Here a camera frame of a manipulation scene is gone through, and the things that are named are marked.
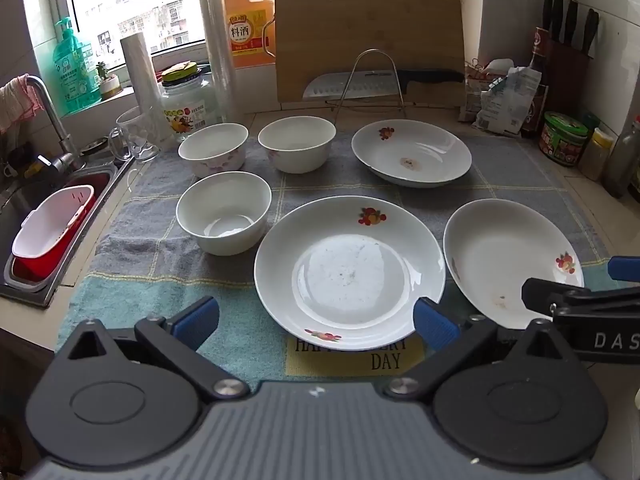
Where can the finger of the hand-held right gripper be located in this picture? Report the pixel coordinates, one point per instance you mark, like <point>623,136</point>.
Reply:
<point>625,267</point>
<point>550,296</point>

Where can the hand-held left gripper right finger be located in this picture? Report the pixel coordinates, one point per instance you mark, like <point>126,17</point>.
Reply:
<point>435,322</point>

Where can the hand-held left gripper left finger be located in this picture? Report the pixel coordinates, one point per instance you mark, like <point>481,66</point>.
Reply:
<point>197,317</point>

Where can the white plate with fruit print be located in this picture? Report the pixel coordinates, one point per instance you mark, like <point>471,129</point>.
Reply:
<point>500,250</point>
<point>425,150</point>
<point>345,270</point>

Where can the plain white bowl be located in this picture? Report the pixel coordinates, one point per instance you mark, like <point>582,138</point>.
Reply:
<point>225,205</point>

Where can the white bowl with pink flowers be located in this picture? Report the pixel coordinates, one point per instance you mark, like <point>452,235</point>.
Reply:
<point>300,155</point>
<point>212,152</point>

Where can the grey checkered kitchen towel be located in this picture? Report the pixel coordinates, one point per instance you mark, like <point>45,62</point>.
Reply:
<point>150,260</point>

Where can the dark glass bottle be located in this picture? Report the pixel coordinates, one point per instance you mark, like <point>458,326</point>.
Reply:
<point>625,160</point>

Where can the yellow-lidded spice jar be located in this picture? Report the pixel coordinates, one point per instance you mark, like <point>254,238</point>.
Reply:
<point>595,157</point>

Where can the green-lidded sauce jar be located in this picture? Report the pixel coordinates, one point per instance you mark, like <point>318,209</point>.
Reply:
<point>560,145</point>

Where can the red plastic basin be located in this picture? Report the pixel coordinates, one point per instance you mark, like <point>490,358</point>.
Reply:
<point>32,272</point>

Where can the white plastic strainer basket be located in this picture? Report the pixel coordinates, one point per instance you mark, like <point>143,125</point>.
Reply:
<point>45,230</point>

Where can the brown knife block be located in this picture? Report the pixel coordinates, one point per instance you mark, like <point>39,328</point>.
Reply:
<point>570,85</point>

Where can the clear glass mug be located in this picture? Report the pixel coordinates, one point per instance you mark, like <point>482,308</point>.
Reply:
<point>135,135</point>

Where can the white printed packet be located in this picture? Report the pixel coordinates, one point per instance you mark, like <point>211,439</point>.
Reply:
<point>505,105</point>

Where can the glass jar with green lid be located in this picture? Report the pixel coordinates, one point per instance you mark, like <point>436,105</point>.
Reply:
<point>185,110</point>

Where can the dark soy sauce bottle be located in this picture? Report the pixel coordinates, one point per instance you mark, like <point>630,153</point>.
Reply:
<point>537,75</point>

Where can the steel sink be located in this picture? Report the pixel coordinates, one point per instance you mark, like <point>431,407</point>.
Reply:
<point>7,210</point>

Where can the short white plastic roll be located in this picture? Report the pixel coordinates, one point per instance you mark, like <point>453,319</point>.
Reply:
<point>142,90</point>

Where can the small potted plant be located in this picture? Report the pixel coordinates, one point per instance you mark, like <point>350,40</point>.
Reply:
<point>109,87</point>

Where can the tall clear plastic wrap roll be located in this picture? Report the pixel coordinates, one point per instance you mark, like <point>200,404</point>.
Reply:
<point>220,60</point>

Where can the metal faucet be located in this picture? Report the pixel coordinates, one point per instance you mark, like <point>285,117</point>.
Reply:
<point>50,105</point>

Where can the green dish soap bottle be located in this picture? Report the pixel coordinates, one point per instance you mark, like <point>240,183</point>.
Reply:
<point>75,80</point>

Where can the pink cloth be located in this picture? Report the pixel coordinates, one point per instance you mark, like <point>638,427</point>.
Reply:
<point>15,102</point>

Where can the orange cooking wine bottle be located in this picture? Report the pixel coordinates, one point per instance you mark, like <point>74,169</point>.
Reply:
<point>245,30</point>

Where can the bamboo cutting board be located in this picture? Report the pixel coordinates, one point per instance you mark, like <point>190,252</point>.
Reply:
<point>370,20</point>

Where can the glass window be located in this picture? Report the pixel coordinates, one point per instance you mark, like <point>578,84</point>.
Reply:
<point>150,0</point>

